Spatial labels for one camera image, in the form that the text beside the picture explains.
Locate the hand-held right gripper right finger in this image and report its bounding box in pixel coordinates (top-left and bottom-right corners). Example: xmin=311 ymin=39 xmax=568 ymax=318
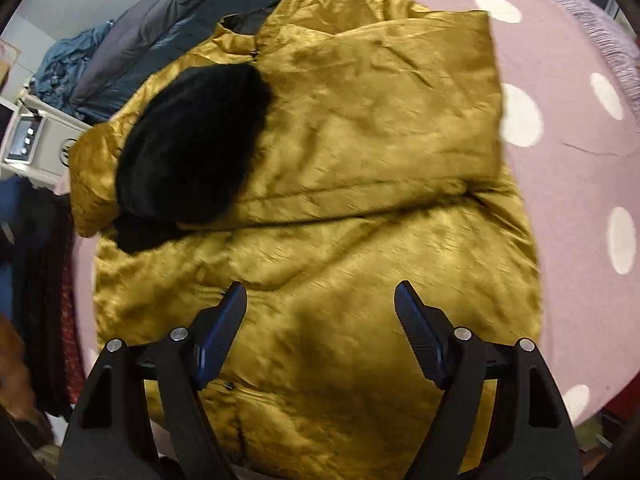
xmin=394 ymin=280 xmax=584 ymax=480

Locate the white appliance with control panel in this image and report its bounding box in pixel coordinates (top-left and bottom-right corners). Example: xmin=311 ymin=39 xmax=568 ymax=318
xmin=0 ymin=94 xmax=96 ymax=188

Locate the brown furry cloth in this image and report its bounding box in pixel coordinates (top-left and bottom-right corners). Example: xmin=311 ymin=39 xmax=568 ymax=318
xmin=0 ymin=314 xmax=43 ymax=423

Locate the gold padded jacket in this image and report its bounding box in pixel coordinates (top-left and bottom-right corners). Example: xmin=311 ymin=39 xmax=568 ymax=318
xmin=67 ymin=0 xmax=545 ymax=480

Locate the black folded garment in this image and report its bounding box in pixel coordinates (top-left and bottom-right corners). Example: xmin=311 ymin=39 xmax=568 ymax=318
xmin=9 ymin=192 xmax=77 ymax=418

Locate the pink polka dot blanket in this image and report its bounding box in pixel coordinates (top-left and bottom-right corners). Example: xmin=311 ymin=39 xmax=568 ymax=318
xmin=52 ymin=0 xmax=640 ymax=433

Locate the grey duvet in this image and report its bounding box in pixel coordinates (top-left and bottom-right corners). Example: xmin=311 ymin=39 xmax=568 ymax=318
xmin=69 ymin=0 xmax=351 ymax=123

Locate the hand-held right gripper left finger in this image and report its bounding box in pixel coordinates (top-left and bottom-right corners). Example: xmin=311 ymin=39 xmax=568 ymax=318
xmin=59 ymin=281 xmax=248 ymax=480

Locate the red patterned cloth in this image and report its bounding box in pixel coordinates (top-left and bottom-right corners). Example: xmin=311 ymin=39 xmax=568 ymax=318
xmin=59 ymin=260 xmax=87 ymax=406

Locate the navy blue folded garment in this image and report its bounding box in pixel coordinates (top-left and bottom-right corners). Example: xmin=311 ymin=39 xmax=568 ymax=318
xmin=0 ymin=175 xmax=32 ymax=321

